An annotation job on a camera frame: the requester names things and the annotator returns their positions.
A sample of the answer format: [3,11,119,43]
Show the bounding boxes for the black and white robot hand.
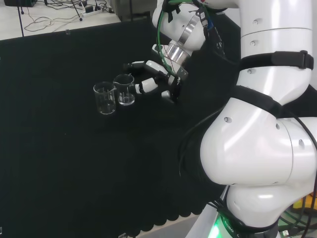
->
[123,59,189,105]

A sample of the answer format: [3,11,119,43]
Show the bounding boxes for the small clear glass beaker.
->
[113,74,136,107]

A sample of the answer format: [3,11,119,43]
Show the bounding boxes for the large clear glass beaker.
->
[93,81,117,116]

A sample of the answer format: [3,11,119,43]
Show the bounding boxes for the grey metal cabinet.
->
[116,0,159,23]

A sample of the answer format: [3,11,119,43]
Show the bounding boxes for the white power strip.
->
[82,9,104,18]

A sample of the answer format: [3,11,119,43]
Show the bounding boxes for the black tripod leg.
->
[71,0,83,21]

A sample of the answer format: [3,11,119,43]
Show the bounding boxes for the black bench cloth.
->
[0,13,308,236]

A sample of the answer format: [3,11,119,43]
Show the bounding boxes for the thin black pole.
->
[17,4,25,37]

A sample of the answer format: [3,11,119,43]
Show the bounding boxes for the black equipment box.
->
[3,0,38,8]

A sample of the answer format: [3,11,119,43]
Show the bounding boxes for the yellow stop button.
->
[296,192,317,214]

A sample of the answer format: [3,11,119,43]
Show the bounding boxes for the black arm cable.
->
[177,109,223,179]

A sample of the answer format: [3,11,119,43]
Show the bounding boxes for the white floor cable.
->
[24,11,84,32]

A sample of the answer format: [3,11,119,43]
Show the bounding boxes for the black floor cable tangle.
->
[37,0,117,13]

